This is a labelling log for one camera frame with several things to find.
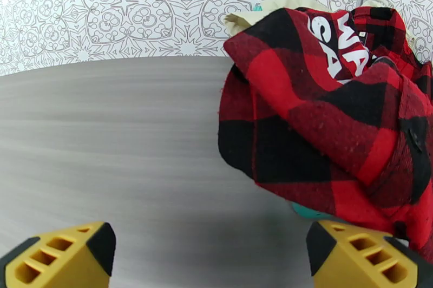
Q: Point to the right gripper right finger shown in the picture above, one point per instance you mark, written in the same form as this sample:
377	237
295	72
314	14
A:
358	260

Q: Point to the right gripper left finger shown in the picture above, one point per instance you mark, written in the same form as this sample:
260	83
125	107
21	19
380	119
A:
57	260

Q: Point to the red black plaid shirt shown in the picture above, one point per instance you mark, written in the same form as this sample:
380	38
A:
321	128

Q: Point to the beige cloth garment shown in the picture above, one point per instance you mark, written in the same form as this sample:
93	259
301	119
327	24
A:
243	21

